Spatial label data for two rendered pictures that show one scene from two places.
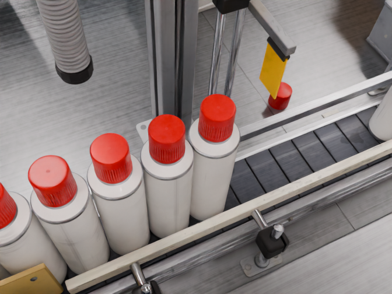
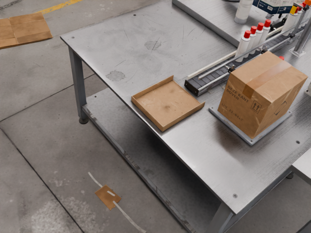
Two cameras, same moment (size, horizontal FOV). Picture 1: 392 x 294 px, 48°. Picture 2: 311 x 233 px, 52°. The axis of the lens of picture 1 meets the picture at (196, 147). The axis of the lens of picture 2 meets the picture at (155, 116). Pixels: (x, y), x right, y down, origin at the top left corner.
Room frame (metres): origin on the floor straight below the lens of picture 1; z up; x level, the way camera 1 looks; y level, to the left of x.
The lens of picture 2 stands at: (1.90, -1.31, 2.08)
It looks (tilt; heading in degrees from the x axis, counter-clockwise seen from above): 49 degrees down; 164
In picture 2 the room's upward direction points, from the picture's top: 8 degrees clockwise
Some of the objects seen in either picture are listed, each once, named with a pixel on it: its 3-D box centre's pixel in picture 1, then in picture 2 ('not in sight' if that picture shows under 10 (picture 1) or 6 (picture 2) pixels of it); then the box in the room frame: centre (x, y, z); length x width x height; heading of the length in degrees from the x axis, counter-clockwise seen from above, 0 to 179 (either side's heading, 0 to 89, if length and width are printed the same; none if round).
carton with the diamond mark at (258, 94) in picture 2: not in sight; (260, 94); (0.89, -0.50, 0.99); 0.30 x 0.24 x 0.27; 120
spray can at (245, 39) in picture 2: not in sight; (242, 46); (0.49, -0.45, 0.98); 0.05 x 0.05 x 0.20
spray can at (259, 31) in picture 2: not in sight; (255, 38); (0.42, -0.34, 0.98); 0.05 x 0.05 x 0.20
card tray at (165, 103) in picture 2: not in sight; (168, 101); (0.77, -0.94, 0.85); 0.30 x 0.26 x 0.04; 120
